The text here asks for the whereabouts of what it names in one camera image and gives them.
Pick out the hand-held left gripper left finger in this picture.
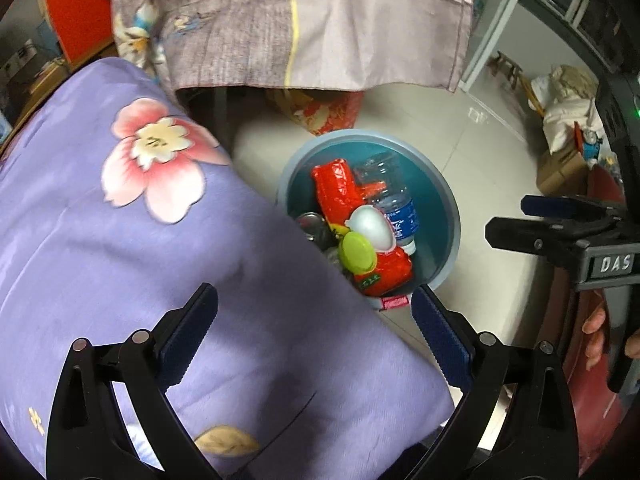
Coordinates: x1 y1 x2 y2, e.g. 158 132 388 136
45 282 221 480

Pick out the clear plastic water bottle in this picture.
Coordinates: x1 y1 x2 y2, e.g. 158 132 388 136
356 152 420 256

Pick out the red plastic bag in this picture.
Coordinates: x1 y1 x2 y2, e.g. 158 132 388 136
310 159 415 297

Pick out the sliding glass door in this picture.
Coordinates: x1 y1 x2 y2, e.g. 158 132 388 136
460 0 531 93

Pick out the wooden stool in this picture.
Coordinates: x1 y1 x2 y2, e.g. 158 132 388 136
487 50 523 92

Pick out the red printed bag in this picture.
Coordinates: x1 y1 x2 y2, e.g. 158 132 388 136
265 87 366 137

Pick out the purple floral tablecloth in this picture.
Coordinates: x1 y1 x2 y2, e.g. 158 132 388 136
0 56 456 480

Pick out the red soda can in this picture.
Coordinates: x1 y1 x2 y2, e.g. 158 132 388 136
295 211 332 251

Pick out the cardboard box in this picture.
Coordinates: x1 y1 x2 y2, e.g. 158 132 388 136
536 147 591 196

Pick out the yellow green plastic lid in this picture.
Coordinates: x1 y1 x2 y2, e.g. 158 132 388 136
339 232 378 275

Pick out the dark red cloth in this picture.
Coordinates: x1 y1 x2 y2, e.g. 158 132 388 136
547 170 640 476

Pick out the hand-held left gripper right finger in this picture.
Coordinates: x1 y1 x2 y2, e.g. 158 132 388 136
411 284 581 480

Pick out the white sack pile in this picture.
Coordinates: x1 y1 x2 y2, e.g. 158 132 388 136
530 65 606 156

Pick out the wooden shelf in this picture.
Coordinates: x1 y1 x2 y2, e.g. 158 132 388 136
0 35 116 151

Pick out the grey purple printed cloth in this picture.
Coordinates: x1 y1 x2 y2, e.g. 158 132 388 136
97 0 478 93

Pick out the blue toy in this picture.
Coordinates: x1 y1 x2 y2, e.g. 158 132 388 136
575 122 608 161

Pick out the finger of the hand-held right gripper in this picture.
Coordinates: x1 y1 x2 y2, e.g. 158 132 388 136
520 194 628 221
485 216 593 263

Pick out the teal grey trash bin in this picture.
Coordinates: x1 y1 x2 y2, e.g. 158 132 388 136
277 129 462 311

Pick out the person's right hand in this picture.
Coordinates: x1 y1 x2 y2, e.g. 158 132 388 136
582 305 640 372

